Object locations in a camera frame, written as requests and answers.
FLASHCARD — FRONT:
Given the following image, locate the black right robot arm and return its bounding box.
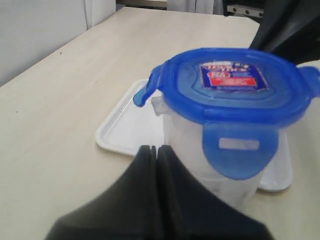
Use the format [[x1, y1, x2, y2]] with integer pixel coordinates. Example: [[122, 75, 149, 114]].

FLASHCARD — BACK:
[[250, 0, 320, 65]]

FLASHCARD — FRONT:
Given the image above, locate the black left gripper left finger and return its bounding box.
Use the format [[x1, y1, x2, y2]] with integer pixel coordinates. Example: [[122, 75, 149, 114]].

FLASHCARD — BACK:
[[46, 145, 157, 240]]

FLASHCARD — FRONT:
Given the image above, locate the clear plastic jar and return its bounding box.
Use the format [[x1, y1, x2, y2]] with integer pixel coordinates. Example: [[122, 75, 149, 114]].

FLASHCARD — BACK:
[[151, 96, 293, 211]]

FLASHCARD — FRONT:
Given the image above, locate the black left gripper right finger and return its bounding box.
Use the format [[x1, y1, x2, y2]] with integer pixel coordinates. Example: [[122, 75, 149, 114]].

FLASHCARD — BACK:
[[156, 145, 274, 240]]

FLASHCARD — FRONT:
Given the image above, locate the blue plastic lid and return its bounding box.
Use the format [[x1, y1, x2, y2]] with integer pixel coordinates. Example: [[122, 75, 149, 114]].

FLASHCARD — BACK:
[[133, 48, 320, 180]]

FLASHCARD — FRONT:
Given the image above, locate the aluminium frame rail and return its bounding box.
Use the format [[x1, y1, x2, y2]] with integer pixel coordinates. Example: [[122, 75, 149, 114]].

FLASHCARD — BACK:
[[223, 0, 266, 18]]

